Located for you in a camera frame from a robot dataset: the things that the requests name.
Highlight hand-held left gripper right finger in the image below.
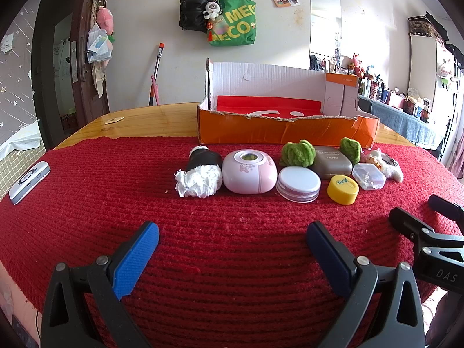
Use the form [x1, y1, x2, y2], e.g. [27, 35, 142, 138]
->
[305, 220, 425, 348]

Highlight pink stick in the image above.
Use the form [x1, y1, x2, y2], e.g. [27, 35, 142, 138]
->
[150, 76, 162, 106]

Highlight person's right forearm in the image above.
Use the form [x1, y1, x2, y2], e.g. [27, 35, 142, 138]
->
[426, 288, 464, 348]

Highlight white plush keychain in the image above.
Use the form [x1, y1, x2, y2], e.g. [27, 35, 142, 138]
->
[362, 148, 404, 183]

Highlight white round tin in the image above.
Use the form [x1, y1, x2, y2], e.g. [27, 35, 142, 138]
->
[275, 166, 322, 203]

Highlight green fuzzy scrunchie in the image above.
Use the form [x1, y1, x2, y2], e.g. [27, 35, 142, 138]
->
[340, 137, 362, 164]
[279, 140, 317, 169]

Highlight red paper bag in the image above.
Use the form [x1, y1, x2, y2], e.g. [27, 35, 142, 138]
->
[217, 95, 323, 122]

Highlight orange cardboard box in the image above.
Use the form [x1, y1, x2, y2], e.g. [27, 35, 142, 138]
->
[197, 58, 379, 150]

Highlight beige cloth bag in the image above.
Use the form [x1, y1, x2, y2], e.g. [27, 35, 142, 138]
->
[90, 61, 108, 98]

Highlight white green hanging plush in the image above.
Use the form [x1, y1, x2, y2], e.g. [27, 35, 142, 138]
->
[437, 59, 459, 89]

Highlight yellow bottle cap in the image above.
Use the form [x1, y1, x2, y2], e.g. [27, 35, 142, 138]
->
[327, 175, 360, 206]

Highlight black backpack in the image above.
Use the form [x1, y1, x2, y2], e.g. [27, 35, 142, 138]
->
[179, 0, 218, 32]

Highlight white grey handheld device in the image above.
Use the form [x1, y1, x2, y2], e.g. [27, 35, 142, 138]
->
[9, 161, 51, 206]

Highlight green tote bag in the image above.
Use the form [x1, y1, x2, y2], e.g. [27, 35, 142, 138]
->
[208, 0, 258, 48]

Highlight red plush toy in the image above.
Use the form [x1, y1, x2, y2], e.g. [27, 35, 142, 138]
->
[348, 54, 365, 77]

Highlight dark woven basket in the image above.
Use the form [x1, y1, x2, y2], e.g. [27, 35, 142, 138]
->
[408, 12, 445, 40]

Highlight white wardrobe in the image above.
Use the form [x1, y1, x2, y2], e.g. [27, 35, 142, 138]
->
[409, 31, 461, 146]

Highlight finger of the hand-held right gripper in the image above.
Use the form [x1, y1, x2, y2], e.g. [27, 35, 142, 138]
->
[428, 195, 464, 222]
[389, 206, 464, 251]

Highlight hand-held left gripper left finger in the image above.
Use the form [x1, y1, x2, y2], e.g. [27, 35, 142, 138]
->
[41, 220, 161, 348]

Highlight mop handle with red tip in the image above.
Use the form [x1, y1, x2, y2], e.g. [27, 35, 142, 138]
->
[148, 43, 165, 106]

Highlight pink round device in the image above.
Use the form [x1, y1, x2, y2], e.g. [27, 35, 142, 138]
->
[222, 150, 278, 194]

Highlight grey-brown plastic case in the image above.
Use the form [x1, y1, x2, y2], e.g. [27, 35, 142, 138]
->
[312, 146, 353, 180]

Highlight pink plush toy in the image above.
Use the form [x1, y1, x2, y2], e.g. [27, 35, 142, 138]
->
[96, 6, 115, 37]

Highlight clear plastic bag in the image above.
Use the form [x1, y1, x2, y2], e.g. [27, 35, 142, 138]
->
[87, 23, 113, 64]

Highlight small clear plastic box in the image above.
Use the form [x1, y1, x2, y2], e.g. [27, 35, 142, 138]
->
[351, 163, 387, 191]

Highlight wall mirror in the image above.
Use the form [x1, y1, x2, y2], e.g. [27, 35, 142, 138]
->
[309, 0, 342, 71]

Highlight red knit mat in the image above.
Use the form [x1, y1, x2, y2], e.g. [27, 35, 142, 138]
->
[0, 136, 464, 348]

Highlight cluttered side table blue cloth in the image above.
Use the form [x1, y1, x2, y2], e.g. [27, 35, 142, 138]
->
[344, 52, 436, 124]

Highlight black tube with white tissue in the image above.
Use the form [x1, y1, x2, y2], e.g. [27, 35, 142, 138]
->
[175, 146, 223, 199]

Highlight panda plush charm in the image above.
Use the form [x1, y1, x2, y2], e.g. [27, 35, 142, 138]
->
[203, 1, 222, 21]

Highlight dark wooden door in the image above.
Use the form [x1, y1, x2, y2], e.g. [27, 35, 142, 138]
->
[32, 0, 110, 142]

